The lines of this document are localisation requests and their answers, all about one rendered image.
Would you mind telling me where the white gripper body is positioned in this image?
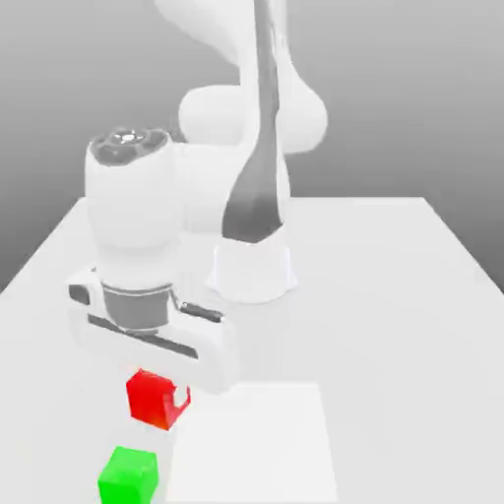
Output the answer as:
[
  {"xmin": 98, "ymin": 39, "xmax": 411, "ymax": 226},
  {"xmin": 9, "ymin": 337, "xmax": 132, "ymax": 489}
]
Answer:
[{"xmin": 69, "ymin": 305, "xmax": 242, "ymax": 396}]

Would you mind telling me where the small red cube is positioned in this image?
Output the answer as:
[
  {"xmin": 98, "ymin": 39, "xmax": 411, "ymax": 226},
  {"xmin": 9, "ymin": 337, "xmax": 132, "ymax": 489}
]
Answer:
[{"xmin": 125, "ymin": 367, "xmax": 193, "ymax": 432}]

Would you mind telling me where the small green cube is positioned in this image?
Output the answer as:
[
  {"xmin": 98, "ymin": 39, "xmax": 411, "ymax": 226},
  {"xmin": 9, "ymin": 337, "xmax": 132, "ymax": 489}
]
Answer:
[{"xmin": 96, "ymin": 445, "xmax": 159, "ymax": 504}]

